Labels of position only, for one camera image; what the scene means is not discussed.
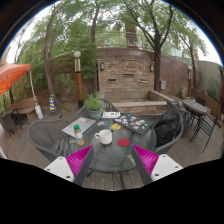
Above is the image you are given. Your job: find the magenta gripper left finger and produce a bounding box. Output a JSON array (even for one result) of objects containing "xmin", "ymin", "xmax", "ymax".
[{"xmin": 45, "ymin": 145, "xmax": 94, "ymax": 186}]

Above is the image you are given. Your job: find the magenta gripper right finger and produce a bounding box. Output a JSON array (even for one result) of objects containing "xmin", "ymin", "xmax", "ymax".
[{"xmin": 131, "ymin": 145, "xmax": 182, "ymax": 185}]

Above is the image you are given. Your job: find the plastic bottle green cap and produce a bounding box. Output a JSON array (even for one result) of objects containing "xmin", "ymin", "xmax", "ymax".
[{"xmin": 73, "ymin": 124, "xmax": 85, "ymax": 146}]

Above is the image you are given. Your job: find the round red coaster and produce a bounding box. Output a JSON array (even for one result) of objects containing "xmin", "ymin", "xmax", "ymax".
[{"xmin": 118, "ymin": 138, "xmax": 129, "ymax": 147}]

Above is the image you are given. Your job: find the grey wicker chair left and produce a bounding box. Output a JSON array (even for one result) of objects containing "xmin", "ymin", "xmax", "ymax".
[{"xmin": 28, "ymin": 118, "xmax": 71, "ymax": 161}]

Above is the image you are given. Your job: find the white ceramic mug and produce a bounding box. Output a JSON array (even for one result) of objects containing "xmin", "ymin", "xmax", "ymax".
[{"xmin": 95, "ymin": 129, "xmax": 112, "ymax": 145}]

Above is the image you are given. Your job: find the silver laptop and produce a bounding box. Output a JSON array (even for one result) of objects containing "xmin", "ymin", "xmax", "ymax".
[{"xmin": 63, "ymin": 117, "xmax": 96, "ymax": 137}]

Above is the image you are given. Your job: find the round glass patio table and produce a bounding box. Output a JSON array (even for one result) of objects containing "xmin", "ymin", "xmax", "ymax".
[{"xmin": 68, "ymin": 114, "xmax": 158, "ymax": 190}]

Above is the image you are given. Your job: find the black laptop with stickers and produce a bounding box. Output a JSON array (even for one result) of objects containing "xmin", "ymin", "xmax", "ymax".
[{"xmin": 114, "ymin": 113, "xmax": 154, "ymax": 135}]

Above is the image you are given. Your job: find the small sticker card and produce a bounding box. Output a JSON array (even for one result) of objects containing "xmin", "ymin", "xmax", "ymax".
[{"xmin": 98, "ymin": 121, "xmax": 109, "ymax": 126}]

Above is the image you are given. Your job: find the yellow card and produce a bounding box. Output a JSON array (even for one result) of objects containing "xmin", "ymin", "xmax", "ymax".
[{"xmin": 111, "ymin": 123, "xmax": 121, "ymax": 130}]

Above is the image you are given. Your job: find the blue yellow striped bollard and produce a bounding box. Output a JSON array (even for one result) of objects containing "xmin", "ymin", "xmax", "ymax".
[{"xmin": 49, "ymin": 95, "xmax": 58, "ymax": 115}]

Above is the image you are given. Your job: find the white book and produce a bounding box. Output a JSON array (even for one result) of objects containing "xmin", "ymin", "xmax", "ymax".
[{"xmin": 102, "ymin": 112, "xmax": 120, "ymax": 118}]

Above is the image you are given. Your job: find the grey wicker chair right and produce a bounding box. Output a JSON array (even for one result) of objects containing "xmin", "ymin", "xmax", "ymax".
[{"xmin": 140, "ymin": 108, "xmax": 183, "ymax": 155}]

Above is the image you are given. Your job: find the potted green plant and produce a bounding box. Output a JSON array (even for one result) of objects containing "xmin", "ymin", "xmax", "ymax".
[{"xmin": 84, "ymin": 92, "xmax": 102, "ymax": 120}]

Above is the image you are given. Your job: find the black folding chair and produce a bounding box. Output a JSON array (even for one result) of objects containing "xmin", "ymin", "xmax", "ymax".
[{"xmin": 191, "ymin": 114, "xmax": 219, "ymax": 148}]

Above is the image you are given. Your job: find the white umbrella base pole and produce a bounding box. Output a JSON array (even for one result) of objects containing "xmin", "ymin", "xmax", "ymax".
[{"xmin": 29, "ymin": 70, "xmax": 43, "ymax": 119}]

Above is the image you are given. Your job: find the round dark side table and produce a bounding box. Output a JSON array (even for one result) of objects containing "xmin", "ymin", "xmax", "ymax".
[{"xmin": 182, "ymin": 98, "xmax": 209, "ymax": 134}]

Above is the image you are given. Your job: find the wooden bench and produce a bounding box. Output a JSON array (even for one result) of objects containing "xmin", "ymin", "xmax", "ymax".
[{"xmin": 9, "ymin": 97, "xmax": 37, "ymax": 122}]

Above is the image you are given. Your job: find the dark chair far left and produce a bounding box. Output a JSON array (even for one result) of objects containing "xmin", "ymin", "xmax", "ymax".
[{"xmin": 0, "ymin": 109, "xmax": 22, "ymax": 134}]

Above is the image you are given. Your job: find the orange patio umbrella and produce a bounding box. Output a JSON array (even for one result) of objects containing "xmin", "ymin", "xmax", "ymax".
[{"xmin": 0, "ymin": 62, "xmax": 31, "ymax": 95}]

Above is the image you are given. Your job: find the wooden lamp post globe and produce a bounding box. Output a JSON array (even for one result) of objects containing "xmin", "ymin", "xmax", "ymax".
[{"xmin": 73, "ymin": 51, "xmax": 84, "ymax": 109}]

